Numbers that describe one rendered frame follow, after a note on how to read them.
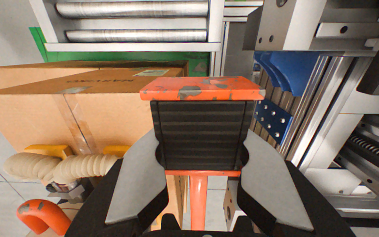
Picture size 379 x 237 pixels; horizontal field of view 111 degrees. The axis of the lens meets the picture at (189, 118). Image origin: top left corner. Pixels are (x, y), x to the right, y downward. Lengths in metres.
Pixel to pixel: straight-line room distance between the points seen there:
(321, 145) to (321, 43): 0.23
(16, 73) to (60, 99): 0.73
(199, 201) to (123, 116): 0.22
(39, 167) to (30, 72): 0.72
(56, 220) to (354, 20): 0.51
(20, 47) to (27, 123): 1.44
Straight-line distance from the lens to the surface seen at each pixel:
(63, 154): 0.43
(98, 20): 0.83
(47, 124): 0.43
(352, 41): 0.29
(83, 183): 0.39
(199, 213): 0.22
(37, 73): 1.00
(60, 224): 0.36
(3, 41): 1.96
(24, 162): 0.38
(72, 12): 0.82
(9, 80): 1.14
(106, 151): 0.36
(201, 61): 1.19
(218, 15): 0.61
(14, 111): 0.46
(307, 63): 0.36
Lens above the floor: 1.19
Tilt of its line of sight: 63 degrees down
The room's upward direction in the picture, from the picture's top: 175 degrees counter-clockwise
